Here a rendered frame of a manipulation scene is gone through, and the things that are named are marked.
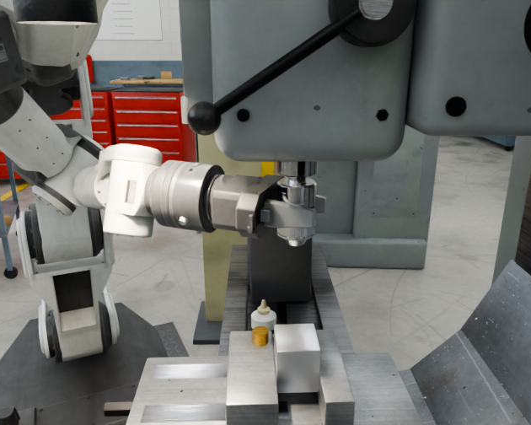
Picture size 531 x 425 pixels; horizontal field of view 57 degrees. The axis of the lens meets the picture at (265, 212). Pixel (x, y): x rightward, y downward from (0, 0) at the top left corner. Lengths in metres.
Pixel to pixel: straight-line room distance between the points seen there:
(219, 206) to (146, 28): 9.24
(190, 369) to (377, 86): 0.45
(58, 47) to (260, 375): 0.56
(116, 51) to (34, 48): 9.10
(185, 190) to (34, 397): 0.97
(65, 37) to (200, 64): 0.32
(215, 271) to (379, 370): 1.89
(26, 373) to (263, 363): 1.01
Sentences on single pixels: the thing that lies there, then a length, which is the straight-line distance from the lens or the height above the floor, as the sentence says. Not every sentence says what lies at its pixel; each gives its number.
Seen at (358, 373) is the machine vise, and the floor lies 1.00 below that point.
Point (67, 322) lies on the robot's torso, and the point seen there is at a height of 0.76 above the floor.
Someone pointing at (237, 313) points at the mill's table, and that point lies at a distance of 0.96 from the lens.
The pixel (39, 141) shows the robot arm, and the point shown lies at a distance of 0.84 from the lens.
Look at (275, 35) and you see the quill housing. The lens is 0.46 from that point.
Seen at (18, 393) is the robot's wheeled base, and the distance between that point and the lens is 1.49.
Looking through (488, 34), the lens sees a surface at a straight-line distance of 0.48.
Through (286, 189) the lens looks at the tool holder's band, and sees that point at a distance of 0.56.
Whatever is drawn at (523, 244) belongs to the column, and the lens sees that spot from 0.85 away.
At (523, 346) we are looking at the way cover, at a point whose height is 1.02.
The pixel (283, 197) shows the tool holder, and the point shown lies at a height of 1.25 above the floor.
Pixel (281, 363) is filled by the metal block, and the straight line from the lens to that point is 0.61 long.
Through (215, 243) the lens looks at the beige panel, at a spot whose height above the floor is 0.48.
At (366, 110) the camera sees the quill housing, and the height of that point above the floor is 1.36.
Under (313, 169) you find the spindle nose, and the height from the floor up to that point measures 1.29.
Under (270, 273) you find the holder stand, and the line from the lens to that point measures 0.96.
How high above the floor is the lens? 1.42
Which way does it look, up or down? 19 degrees down
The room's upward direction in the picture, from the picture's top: straight up
